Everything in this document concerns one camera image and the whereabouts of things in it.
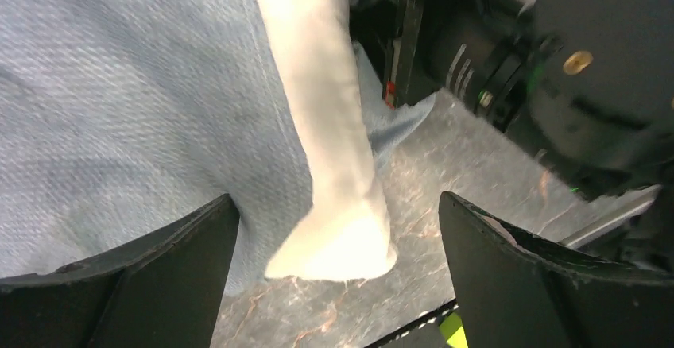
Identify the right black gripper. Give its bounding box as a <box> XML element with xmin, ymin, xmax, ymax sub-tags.
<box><xmin>351</xmin><ymin>0</ymin><xmax>525</xmax><ymax>125</ymax></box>

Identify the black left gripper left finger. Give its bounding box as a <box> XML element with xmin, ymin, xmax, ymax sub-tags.
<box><xmin>1</xmin><ymin>195</ymin><xmax>239</xmax><ymax>347</ymax></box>

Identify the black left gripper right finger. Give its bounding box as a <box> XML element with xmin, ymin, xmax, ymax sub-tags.
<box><xmin>439</xmin><ymin>191</ymin><xmax>673</xmax><ymax>347</ymax></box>

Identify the white pillow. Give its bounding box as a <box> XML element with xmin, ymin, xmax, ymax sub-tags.
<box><xmin>258</xmin><ymin>0</ymin><xmax>397</xmax><ymax>281</ymax></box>

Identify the blue grey pillowcase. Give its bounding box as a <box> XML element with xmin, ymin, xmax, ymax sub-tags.
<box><xmin>1</xmin><ymin>0</ymin><xmax>433</xmax><ymax>294</ymax></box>

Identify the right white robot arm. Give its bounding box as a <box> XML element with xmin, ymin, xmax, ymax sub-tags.
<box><xmin>350</xmin><ymin>0</ymin><xmax>673</xmax><ymax>347</ymax></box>

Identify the green cube on rail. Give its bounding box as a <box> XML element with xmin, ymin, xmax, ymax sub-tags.
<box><xmin>439</xmin><ymin>312</ymin><xmax>468</xmax><ymax>348</ymax></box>

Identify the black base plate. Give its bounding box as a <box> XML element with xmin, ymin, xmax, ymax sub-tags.
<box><xmin>366</xmin><ymin>300</ymin><xmax>457</xmax><ymax>348</ymax></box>

